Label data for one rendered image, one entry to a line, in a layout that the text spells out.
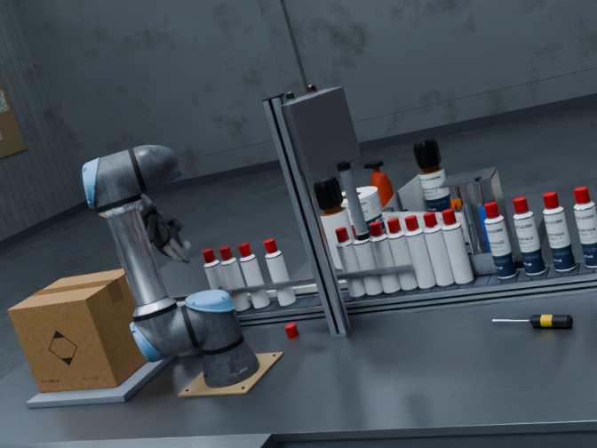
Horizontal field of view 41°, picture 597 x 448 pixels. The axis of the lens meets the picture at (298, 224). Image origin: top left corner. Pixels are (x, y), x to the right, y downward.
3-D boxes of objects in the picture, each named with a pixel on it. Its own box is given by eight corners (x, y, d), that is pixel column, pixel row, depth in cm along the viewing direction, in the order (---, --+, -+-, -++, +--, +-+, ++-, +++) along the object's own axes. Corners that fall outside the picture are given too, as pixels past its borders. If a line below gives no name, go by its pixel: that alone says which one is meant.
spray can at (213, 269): (237, 307, 252) (218, 246, 247) (230, 313, 247) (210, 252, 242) (224, 308, 254) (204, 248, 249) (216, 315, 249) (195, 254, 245)
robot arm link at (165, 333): (200, 351, 202) (131, 145, 198) (143, 372, 200) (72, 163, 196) (198, 343, 214) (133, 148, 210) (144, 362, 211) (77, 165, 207)
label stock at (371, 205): (341, 246, 284) (330, 208, 281) (330, 236, 303) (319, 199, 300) (394, 228, 286) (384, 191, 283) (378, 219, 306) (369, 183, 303)
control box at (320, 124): (362, 155, 211) (343, 85, 207) (309, 176, 203) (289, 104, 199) (340, 156, 220) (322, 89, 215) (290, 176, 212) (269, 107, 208)
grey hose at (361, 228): (371, 235, 213) (351, 160, 208) (368, 239, 210) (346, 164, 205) (360, 236, 215) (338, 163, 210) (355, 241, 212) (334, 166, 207)
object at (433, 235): (457, 278, 220) (440, 209, 215) (453, 286, 215) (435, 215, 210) (440, 281, 222) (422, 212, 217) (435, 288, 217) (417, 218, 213)
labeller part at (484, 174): (497, 169, 218) (496, 165, 218) (489, 180, 209) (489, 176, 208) (449, 178, 224) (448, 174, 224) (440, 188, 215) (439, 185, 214)
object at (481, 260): (517, 253, 224) (497, 167, 218) (510, 271, 213) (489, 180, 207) (469, 260, 230) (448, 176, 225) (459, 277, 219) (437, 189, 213)
